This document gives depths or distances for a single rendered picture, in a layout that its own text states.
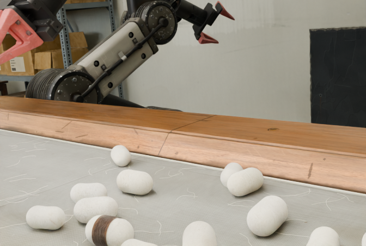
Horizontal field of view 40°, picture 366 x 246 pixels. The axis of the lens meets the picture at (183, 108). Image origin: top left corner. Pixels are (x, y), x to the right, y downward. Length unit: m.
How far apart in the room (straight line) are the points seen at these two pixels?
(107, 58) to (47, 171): 0.61
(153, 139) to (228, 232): 0.23
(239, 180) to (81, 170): 0.20
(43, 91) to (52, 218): 0.71
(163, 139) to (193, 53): 2.40
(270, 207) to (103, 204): 0.13
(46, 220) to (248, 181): 0.16
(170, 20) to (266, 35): 1.46
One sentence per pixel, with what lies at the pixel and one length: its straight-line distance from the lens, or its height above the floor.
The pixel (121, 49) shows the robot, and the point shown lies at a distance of 1.16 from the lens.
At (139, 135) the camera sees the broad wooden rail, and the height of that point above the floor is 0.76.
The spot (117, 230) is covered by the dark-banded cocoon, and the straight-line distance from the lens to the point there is 0.35.
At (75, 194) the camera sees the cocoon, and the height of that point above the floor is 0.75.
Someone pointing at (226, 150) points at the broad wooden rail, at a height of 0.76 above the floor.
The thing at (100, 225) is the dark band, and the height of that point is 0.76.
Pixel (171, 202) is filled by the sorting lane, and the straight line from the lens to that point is 0.43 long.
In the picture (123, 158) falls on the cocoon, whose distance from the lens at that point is 0.53.
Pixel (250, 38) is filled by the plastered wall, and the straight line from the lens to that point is 2.72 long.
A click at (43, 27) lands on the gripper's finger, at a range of 0.75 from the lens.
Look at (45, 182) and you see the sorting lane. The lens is 0.53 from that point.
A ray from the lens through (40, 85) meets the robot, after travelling 1.12.
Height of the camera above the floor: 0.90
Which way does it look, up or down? 11 degrees down
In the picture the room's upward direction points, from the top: 5 degrees counter-clockwise
